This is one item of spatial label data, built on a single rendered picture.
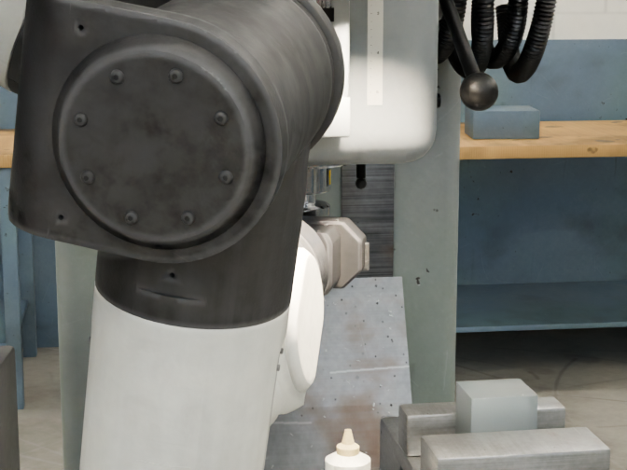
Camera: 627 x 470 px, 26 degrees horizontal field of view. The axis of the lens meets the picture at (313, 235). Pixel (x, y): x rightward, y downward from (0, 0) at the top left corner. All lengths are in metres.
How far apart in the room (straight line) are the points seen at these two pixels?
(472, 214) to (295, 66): 5.01
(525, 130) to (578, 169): 0.80
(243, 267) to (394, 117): 0.49
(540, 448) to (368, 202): 0.47
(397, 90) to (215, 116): 0.56
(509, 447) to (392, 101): 0.31
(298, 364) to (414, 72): 0.29
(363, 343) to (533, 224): 4.13
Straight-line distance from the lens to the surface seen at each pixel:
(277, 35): 0.56
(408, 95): 1.06
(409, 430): 1.24
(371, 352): 1.53
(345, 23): 1.01
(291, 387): 0.87
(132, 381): 0.60
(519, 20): 1.38
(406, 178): 1.54
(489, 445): 1.17
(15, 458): 1.21
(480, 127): 4.87
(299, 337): 0.87
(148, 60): 0.51
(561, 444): 1.18
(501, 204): 5.59
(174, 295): 0.58
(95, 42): 0.52
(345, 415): 1.51
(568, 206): 5.67
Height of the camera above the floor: 1.46
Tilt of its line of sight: 11 degrees down
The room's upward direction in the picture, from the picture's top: straight up
